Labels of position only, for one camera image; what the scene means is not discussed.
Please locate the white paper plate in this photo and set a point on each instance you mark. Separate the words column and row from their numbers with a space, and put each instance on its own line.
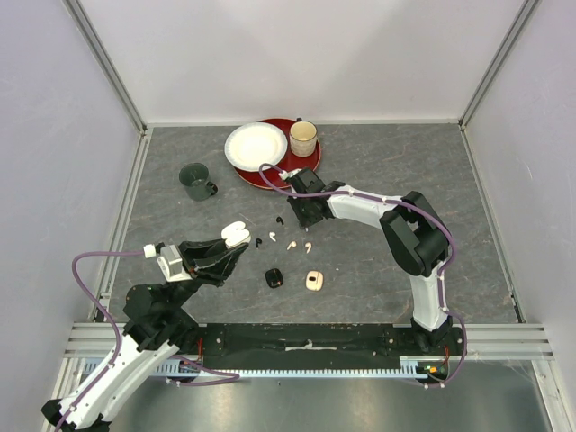
column 251, row 145

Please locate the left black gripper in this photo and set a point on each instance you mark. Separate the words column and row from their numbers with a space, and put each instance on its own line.
column 210, row 260

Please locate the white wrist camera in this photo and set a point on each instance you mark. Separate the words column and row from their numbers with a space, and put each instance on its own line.
column 169, row 260
column 285, row 177

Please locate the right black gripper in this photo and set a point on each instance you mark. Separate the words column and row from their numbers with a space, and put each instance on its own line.
column 303, row 220

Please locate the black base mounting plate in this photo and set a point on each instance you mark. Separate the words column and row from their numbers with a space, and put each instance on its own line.
column 314, row 347

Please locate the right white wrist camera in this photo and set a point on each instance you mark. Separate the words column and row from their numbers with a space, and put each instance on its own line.
column 285, row 177

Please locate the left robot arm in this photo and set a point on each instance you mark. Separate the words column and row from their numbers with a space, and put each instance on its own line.
column 158, row 328

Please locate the pink earbud charging case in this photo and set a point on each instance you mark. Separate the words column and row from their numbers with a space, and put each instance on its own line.
column 314, row 281

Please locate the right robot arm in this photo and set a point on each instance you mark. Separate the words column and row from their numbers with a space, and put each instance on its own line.
column 418, row 240

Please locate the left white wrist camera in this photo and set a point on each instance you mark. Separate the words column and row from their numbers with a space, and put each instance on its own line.
column 169, row 260

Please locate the black earbud charging case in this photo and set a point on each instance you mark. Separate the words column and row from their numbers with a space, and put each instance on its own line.
column 274, row 278

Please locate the white earbud charging case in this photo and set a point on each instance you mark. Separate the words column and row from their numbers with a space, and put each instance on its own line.
column 235, row 234

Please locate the dark green mug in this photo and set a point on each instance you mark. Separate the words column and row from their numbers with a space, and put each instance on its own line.
column 195, row 178

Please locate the beige ceramic cup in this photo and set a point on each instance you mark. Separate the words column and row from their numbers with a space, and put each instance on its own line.
column 303, row 138

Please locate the slotted cable duct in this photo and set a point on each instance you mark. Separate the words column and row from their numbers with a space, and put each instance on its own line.
column 174, row 368

